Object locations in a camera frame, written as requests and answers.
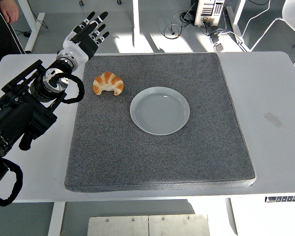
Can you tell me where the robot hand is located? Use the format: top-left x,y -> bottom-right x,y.
60,11 -> 111,66

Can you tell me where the croissant bread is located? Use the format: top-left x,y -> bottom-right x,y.
92,71 -> 124,96

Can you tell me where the grey round plate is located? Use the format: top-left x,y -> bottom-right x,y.
129,86 -> 190,136

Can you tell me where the grey metal plate with screws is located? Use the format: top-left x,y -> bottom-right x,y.
87,214 -> 211,236

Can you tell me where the white background table leg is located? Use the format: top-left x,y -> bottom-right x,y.
17,0 -> 46,52
132,0 -> 141,49
225,0 -> 251,52

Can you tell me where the person's hand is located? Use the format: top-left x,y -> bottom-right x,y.
0,0 -> 20,24

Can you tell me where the person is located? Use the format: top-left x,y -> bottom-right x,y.
0,0 -> 28,72

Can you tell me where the grey speckled mat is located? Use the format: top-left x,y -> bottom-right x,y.
64,52 -> 257,194

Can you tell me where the white computer tower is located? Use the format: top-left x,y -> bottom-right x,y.
194,0 -> 224,27

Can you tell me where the grey power adapter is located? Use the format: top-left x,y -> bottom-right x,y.
209,33 -> 224,52

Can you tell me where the white chair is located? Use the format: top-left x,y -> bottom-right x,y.
240,0 -> 295,67

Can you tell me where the table control panel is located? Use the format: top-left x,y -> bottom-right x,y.
265,195 -> 295,204

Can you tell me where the black floor cable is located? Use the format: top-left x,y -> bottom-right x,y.
163,9 -> 195,40

